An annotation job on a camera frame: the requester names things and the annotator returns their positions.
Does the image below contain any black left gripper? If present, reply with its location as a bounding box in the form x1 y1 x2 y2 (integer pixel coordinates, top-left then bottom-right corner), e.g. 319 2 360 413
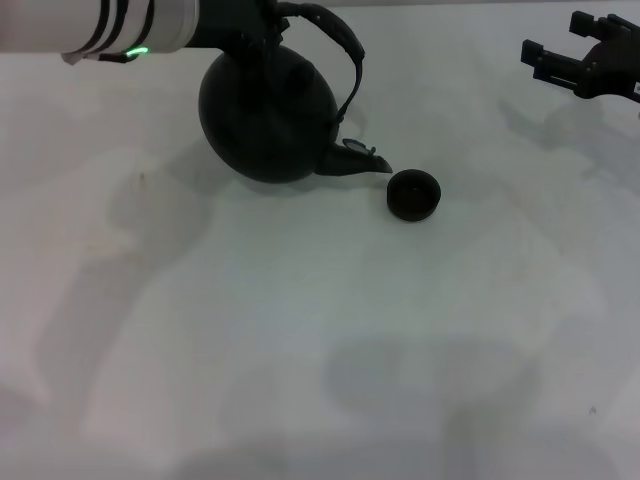
192 0 292 69

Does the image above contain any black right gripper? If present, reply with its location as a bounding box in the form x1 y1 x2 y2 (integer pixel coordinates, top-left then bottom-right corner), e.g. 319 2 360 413
519 10 640 104

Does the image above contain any black round teapot with handle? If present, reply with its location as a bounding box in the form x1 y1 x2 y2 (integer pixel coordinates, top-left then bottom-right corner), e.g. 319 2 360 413
198 2 393 185

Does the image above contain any small dark teacup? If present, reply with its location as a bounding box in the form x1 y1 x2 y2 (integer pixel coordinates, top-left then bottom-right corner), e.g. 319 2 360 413
386 168 443 223

